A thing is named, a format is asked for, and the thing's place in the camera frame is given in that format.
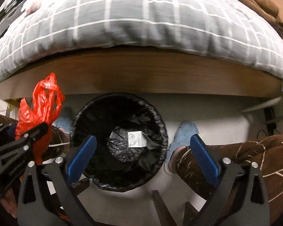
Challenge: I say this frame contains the small white box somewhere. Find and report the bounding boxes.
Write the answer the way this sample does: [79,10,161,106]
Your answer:
[128,131,147,148]

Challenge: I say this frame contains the red plastic bag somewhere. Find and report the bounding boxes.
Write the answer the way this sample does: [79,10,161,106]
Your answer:
[15,73,65,165]

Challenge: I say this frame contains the black lined trash bin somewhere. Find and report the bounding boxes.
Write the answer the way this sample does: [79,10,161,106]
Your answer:
[70,93,168,192]

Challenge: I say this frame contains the person's left hand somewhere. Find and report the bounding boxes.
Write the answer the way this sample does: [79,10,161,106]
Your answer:
[0,188,18,218]

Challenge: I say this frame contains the blue slipper right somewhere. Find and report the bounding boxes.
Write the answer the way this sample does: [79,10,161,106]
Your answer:
[165,121,199,170]

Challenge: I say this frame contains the blue slipper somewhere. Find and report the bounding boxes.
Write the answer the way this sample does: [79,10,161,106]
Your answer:
[52,107,73,133]
[165,121,199,170]

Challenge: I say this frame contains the blue slipper left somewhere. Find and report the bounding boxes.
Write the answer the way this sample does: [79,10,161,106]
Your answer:
[52,107,73,133]

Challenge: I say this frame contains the brown patterned right trouser leg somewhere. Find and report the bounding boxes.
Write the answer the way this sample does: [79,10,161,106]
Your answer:
[170,135,283,225]

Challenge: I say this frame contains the grey checked bed sheet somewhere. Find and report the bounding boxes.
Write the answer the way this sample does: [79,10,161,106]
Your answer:
[0,0,283,83]

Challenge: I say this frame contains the brown fleece jacket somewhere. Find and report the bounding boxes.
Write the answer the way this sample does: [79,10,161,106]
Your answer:
[222,0,283,38]

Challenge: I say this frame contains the wooden bed frame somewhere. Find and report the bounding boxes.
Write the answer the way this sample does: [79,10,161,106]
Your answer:
[0,47,282,99]

